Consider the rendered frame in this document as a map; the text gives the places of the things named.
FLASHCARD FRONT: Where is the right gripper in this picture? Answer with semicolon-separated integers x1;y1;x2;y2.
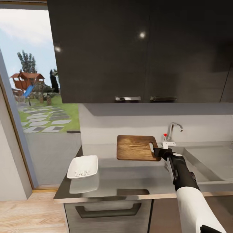
154;147;172;159

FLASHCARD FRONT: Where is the cutting board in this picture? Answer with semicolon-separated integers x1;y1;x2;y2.
116;135;162;161

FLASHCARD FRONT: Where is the bowl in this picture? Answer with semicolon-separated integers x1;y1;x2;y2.
67;156;98;179

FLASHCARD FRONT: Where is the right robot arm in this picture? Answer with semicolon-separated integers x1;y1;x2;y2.
154;142;227;233

